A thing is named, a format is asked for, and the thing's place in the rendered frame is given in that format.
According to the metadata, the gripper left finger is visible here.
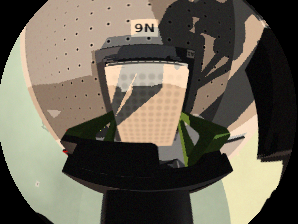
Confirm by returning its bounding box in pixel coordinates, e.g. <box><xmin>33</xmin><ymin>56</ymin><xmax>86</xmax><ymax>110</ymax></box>
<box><xmin>64</xmin><ymin>110</ymin><xmax>117</xmax><ymax>141</ymax></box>

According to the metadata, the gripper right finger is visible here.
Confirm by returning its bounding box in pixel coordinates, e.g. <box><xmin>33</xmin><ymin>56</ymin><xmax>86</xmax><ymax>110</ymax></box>
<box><xmin>178</xmin><ymin>110</ymin><xmax>231</xmax><ymax>167</ymax></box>

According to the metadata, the beige well plate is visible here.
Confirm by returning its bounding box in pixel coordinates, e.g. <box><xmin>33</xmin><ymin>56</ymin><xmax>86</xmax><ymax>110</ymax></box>
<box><xmin>105</xmin><ymin>60</ymin><xmax>189</xmax><ymax>146</ymax></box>

